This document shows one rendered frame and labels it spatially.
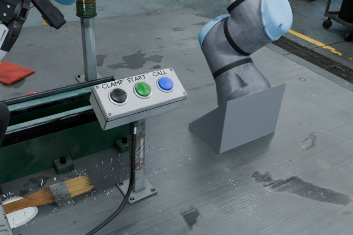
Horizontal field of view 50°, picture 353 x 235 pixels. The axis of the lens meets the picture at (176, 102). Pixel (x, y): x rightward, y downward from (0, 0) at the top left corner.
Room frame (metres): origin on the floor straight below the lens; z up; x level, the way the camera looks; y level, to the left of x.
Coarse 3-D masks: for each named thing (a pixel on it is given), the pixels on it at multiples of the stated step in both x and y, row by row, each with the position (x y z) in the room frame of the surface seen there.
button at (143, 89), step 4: (140, 84) 0.61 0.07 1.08; (144, 84) 0.61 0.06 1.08; (148, 84) 0.62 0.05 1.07; (136, 88) 0.60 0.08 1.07; (140, 88) 0.60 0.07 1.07; (144, 88) 0.60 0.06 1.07; (148, 88) 0.61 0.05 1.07; (140, 92) 0.59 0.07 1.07; (144, 92) 0.60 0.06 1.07; (148, 92) 0.60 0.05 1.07; (144, 96) 0.59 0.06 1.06
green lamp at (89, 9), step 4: (76, 4) 1.11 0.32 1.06; (80, 4) 1.10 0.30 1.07; (84, 4) 1.10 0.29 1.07; (88, 4) 1.10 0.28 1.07; (92, 4) 1.11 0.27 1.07; (76, 8) 1.11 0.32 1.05; (80, 8) 1.10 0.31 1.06; (84, 8) 1.09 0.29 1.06; (88, 8) 1.10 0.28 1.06; (92, 8) 1.11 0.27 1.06; (76, 12) 1.12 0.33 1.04; (80, 12) 1.10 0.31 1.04; (84, 12) 1.09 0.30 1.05; (88, 12) 1.10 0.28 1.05; (92, 12) 1.11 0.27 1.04; (84, 16) 1.09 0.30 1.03; (88, 16) 1.10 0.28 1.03
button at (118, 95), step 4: (112, 92) 0.57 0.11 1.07; (116, 92) 0.58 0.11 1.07; (120, 92) 0.58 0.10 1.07; (124, 92) 0.58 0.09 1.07; (112, 96) 0.57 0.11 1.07; (116, 96) 0.57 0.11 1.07; (120, 96) 0.57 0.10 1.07; (124, 96) 0.58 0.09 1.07; (112, 100) 0.57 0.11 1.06; (116, 100) 0.56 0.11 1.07; (120, 100) 0.57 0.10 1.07; (124, 100) 0.57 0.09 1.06
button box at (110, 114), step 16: (128, 80) 0.62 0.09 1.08; (144, 80) 0.63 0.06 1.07; (176, 80) 0.65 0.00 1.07; (96, 96) 0.57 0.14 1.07; (128, 96) 0.58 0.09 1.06; (160, 96) 0.61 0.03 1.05; (176, 96) 0.62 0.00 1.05; (96, 112) 0.57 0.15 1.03; (112, 112) 0.55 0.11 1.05; (128, 112) 0.56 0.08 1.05; (144, 112) 0.59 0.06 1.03; (160, 112) 0.62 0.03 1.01
